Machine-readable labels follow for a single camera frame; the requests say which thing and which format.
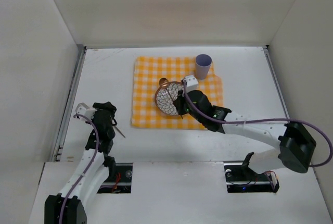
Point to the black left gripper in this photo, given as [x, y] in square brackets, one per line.
[109, 121]

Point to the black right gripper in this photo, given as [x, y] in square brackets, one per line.
[181, 101]

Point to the floral patterned ceramic plate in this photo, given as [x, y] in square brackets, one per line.
[166, 99]

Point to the lilac plastic cup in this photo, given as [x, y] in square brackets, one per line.
[202, 66]

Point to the copper spoon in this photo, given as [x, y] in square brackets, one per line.
[166, 88]

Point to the yellow white checkered cloth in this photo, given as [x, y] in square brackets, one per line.
[148, 71]

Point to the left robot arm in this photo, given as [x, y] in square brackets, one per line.
[69, 205]

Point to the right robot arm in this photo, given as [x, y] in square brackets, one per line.
[292, 146]

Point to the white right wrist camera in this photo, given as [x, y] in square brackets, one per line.
[190, 83]

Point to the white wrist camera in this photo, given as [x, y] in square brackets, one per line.
[190, 83]
[84, 112]

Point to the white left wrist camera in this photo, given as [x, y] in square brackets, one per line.
[84, 112]

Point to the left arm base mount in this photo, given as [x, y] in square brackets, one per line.
[120, 182]

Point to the left aluminium table rail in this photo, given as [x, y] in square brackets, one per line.
[62, 130]

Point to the aluminium table rail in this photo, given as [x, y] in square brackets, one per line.
[62, 130]
[273, 73]

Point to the right aluminium table rail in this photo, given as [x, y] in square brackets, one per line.
[273, 73]

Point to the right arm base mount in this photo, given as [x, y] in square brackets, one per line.
[239, 180]

